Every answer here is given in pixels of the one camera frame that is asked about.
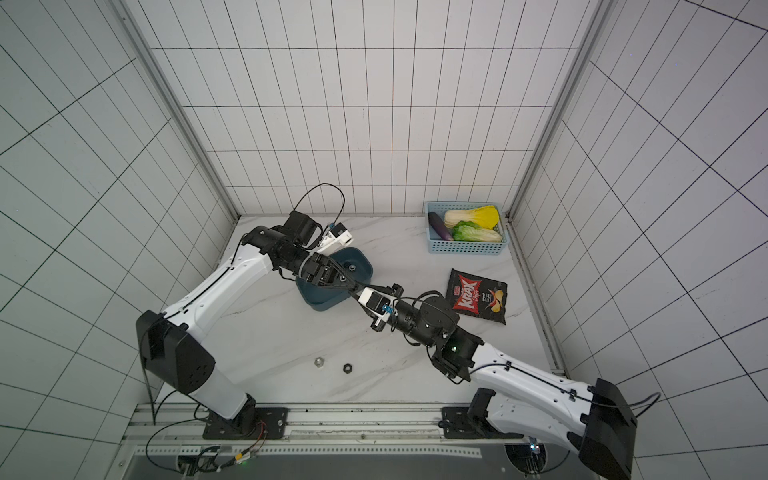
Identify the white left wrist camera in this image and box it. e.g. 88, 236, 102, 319
317, 223, 353, 255

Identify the purple eggplant toy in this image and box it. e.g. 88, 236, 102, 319
428, 212, 453, 241

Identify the black red chips bag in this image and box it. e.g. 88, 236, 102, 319
445, 269, 508, 324

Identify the aluminium mounting rail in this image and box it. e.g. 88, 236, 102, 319
122, 401, 604, 460

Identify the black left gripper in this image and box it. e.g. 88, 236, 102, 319
280, 246, 360, 290

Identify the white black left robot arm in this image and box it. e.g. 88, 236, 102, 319
136, 224, 362, 427

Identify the yellow napa cabbage toy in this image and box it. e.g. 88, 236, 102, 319
443, 205, 500, 229

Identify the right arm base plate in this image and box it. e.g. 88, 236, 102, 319
438, 388, 524, 440

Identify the green lettuce toy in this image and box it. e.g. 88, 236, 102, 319
452, 221, 502, 243

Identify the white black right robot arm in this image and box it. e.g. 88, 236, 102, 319
356, 284, 638, 479

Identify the light blue perforated basket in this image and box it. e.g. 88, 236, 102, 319
424, 201, 508, 255

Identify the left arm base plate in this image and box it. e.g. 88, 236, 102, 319
202, 405, 289, 441

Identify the dark teal storage box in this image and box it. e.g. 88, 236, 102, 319
296, 247, 374, 312

